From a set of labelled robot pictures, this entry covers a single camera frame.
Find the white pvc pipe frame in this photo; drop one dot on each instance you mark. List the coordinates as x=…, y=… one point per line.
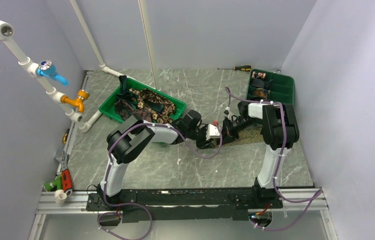
x=26, y=63

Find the dark teal tie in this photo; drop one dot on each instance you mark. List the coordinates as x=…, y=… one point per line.
x=124, y=96

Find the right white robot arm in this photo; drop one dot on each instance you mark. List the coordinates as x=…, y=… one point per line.
x=279, y=131

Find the green compartment organizer box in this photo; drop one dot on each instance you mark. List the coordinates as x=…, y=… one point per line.
x=282, y=88

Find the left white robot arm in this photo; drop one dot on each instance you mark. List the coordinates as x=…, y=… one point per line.
x=131, y=137

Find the green pipe fitting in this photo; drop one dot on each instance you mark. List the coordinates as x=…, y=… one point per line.
x=54, y=185

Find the orange brass tap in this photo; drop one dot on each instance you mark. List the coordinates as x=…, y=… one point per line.
x=77, y=102

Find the white vertical pole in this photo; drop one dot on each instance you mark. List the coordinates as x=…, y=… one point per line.
x=149, y=41

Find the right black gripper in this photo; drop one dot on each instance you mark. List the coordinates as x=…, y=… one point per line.
x=227, y=134

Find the yellow black tool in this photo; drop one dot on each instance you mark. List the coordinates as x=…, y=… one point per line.
x=65, y=136

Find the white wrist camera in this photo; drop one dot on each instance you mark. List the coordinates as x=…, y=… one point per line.
x=213, y=131
x=228, y=114

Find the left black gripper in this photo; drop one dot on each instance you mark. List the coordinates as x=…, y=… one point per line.
x=204, y=143

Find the blue valve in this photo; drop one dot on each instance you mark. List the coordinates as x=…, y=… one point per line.
x=48, y=69

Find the aluminium frame rail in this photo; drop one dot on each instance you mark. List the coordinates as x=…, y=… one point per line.
x=77, y=204

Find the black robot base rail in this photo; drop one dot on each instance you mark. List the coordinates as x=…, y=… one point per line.
x=234, y=203

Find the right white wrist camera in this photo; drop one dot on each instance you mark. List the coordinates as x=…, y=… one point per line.
x=228, y=114

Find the rolled ties in organizer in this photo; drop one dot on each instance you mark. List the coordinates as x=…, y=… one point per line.
x=259, y=87

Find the olive gold patterned tie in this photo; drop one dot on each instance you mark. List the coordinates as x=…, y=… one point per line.
x=247, y=136

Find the green tray of ties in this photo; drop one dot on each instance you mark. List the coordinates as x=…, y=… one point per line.
x=119, y=110

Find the white pipe fitting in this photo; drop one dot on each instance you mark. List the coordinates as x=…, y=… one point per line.
x=60, y=197

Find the orange handled screwdriver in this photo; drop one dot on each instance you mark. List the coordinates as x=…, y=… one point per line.
x=242, y=68

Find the red pipe wrench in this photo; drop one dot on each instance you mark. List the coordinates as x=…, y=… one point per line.
x=67, y=185

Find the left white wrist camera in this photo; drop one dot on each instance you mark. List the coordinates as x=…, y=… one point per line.
x=213, y=131

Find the brown floral tie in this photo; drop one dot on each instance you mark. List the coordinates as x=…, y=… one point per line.
x=164, y=117

